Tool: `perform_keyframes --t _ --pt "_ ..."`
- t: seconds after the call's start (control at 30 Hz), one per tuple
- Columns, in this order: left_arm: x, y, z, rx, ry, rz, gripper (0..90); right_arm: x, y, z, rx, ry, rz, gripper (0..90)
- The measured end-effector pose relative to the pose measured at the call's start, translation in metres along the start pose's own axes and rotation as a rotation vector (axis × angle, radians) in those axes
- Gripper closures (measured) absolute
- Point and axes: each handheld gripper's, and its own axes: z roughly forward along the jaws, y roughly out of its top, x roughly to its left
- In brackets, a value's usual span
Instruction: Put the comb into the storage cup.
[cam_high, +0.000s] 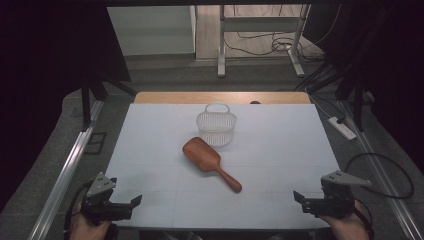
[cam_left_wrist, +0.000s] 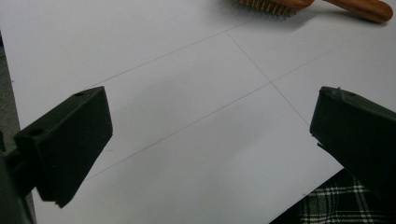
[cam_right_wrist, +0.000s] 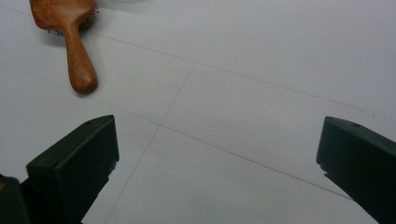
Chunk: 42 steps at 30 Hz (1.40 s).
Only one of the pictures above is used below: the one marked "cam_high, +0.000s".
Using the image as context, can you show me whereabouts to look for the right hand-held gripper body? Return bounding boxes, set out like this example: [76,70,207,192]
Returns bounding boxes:
[320,170,373,219]

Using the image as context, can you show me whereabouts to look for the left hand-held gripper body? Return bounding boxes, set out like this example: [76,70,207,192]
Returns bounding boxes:
[81,171,118,223]

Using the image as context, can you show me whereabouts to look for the wooden paddle hairbrush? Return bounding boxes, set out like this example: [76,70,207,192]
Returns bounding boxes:
[181,136,243,194]

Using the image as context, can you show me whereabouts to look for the white plastic basket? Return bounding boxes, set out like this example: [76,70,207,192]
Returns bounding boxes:
[195,102,238,148]

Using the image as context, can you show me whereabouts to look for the person's right hand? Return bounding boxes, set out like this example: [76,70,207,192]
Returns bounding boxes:
[319,201,370,240]

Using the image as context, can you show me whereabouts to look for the person's left hand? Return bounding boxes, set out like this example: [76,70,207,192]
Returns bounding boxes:
[69,201,113,240]

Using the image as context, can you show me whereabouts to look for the white table mat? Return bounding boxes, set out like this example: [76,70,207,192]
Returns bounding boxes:
[105,103,341,232]

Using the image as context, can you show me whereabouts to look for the white power strip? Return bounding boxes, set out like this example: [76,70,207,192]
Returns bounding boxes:
[327,116,358,142]

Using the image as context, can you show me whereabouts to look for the black metal stand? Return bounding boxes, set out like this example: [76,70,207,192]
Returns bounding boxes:
[80,74,136,132]
[293,61,369,133]

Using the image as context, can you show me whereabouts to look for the black curtain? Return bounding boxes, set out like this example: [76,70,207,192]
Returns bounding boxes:
[0,0,132,214]
[301,0,424,168]

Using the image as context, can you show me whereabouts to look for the white cabinet panel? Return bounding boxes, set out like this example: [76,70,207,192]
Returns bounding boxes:
[107,5,197,57]

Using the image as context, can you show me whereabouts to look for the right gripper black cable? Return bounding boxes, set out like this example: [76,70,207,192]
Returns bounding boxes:
[353,198,375,236]

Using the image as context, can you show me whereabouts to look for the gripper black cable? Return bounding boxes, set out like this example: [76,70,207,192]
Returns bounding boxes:
[353,198,375,236]
[63,180,94,236]

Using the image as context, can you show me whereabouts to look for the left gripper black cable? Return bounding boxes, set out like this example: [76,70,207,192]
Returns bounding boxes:
[63,180,94,236]

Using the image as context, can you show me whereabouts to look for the aluminium rail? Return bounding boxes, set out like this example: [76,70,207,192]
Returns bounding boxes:
[28,99,105,240]
[338,99,424,240]

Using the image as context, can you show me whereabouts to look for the black floor frame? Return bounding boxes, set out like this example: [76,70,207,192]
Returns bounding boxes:
[83,131,108,156]

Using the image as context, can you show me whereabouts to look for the black looped floor cable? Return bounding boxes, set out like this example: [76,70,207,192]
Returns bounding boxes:
[344,152,415,200]

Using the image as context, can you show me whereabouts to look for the white power strip cable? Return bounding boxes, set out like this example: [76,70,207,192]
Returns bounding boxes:
[304,87,334,120]

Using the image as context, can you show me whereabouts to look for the tangled black floor cables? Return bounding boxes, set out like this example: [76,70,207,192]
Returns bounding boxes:
[223,4,326,64]

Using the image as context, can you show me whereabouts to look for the white desk frame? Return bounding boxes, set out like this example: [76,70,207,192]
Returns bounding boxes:
[217,4,312,79]

